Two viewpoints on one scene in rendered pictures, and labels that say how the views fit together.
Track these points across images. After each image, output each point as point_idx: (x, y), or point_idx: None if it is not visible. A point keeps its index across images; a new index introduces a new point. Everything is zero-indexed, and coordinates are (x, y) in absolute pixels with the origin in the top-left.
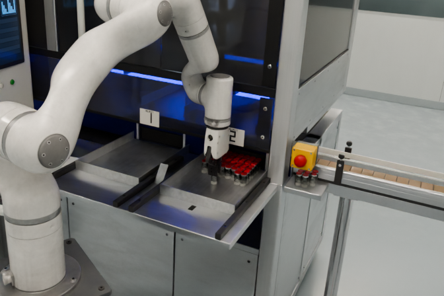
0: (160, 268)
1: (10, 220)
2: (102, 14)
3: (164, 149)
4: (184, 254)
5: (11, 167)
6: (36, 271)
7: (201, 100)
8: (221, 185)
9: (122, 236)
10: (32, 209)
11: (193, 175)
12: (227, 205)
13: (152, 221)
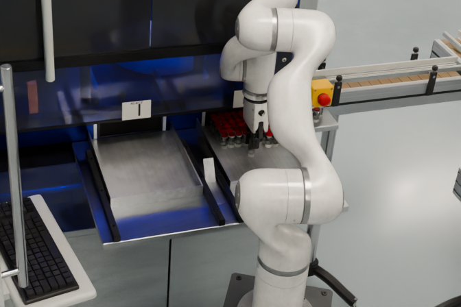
0: (151, 274)
1: (292, 273)
2: (262, 46)
3: (145, 138)
4: (183, 244)
5: (278, 229)
6: (301, 306)
7: (247, 77)
8: (261, 155)
9: (93, 262)
10: (309, 254)
11: (221, 156)
12: None
13: None
